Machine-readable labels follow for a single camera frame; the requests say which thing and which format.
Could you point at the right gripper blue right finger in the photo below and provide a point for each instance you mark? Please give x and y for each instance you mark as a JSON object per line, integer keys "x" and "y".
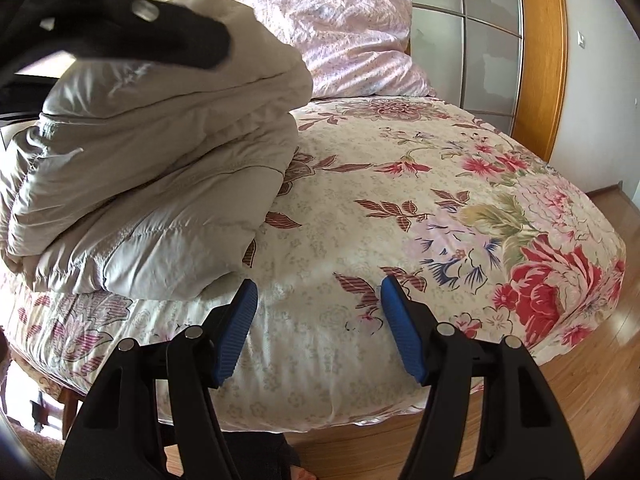
{"x": 523, "y": 432}

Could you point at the floral bed sheet mattress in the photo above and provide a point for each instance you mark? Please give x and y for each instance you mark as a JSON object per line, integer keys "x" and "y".
{"x": 487, "y": 235}

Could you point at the white puffy down jacket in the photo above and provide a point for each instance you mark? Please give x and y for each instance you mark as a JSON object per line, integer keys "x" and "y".
{"x": 150, "y": 181}

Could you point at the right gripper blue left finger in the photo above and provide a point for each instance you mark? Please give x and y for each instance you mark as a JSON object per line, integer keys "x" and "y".
{"x": 147, "y": 398}

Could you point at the right lilac floral pillow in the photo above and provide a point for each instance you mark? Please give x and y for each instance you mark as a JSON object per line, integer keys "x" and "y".
{"x": 351, "y": 47}

